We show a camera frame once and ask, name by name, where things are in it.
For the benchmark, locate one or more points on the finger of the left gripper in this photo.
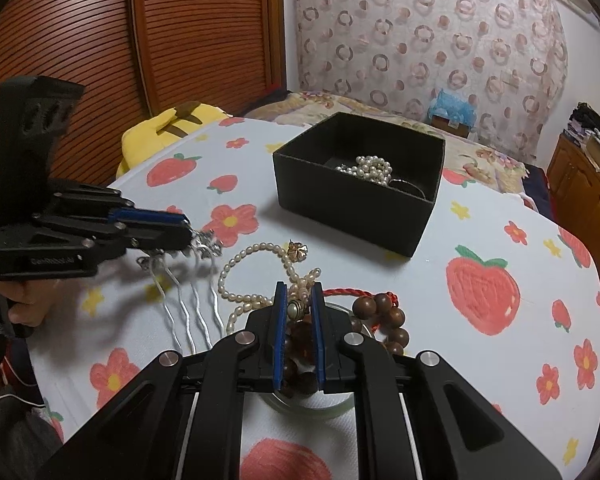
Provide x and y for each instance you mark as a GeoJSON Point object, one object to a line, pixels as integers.
{"type": "Point", "coordinates": [167, 238]}
{"type": "Point", "coordinates": [155, 217]}

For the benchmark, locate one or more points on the black square jewelry box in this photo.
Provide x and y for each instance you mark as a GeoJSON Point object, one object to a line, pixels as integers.
{"type": "Point", "coordinates": [312, 181]}

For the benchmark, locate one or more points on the red braided cord charm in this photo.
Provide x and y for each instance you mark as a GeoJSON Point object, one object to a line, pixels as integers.
{"type": "Point", "coordinates": [373, 311]}

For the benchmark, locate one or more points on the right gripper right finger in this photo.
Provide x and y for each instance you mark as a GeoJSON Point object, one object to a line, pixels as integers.
{"type": "Point", "coordinates": [416, 418]}

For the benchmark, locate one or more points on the wooden louvered wardrobe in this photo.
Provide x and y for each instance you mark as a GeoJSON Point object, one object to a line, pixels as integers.
{"type": "Point", "coordinates": [136, 58]}

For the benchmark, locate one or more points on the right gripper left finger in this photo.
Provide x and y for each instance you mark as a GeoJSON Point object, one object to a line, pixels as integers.
{"type": "Point", "coordinates": [180, 417]}

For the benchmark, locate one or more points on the silver engraved bangle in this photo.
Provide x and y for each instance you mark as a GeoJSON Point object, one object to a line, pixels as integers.
{"type": "Point", "coordinates": [407, 187]}

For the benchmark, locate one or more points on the wooden sideboard cabinet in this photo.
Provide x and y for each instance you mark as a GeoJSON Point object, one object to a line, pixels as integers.
{"type": "Point", "coordinates": [575, 191]}

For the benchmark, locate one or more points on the silver hair comb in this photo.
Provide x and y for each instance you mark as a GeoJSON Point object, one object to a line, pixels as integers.
{"type": "Point", "coordinates": [184, 281]}

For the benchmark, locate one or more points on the folded clothes pile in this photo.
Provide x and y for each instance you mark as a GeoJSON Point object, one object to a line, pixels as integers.
{"type": "Point", "coordinates": [583, 128]}

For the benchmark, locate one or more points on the blue wrapped gift box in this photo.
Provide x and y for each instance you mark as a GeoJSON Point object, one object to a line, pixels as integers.
{"type": "Point", "coordinates": [451, 114]}

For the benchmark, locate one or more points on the yellow plush toy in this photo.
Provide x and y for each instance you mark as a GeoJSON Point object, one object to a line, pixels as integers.
{"type": "Point", "coordinates": [152, 135]}

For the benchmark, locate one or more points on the circle pattern sheer curtain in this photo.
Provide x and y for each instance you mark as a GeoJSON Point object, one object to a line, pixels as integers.
{"type": "Point", "coordinates": [507, 58]}

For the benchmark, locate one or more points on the strawberry flower print cloth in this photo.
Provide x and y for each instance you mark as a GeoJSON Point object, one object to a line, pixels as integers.
{"type": "Point", "coordinates": [509, 298]}

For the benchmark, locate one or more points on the pale green jade bangle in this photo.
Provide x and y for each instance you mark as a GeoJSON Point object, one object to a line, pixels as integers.
{"type": "Point", "coordinates": [299, 393]}

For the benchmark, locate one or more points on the person's left hand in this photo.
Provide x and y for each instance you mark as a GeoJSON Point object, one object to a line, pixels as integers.
{"type": "Point", "coordinates": [31, 301]}

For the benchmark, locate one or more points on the small gold flower brooch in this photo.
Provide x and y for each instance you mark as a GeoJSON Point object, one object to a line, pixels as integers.
{"type": "Point", "coordinates": [296, 251]}

